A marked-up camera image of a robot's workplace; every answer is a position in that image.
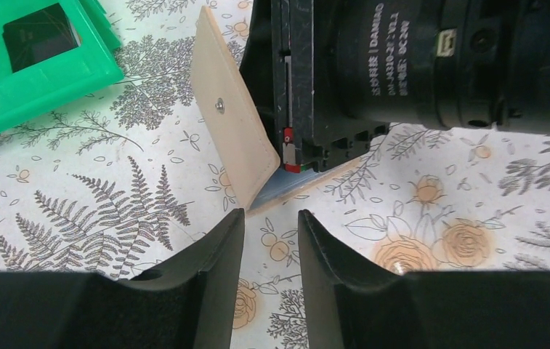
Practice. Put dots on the black VIP card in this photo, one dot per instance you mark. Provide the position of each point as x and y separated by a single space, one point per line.
38 36

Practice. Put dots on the green plastic bin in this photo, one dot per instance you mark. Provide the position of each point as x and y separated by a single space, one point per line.
61 79

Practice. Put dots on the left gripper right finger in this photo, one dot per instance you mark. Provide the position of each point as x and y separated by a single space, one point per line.
351 302

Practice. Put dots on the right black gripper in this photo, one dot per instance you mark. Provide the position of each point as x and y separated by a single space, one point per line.
327 77

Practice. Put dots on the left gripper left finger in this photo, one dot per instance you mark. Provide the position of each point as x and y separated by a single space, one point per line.
186 301

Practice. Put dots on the floral table mat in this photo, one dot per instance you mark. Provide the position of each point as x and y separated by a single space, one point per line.
124 178

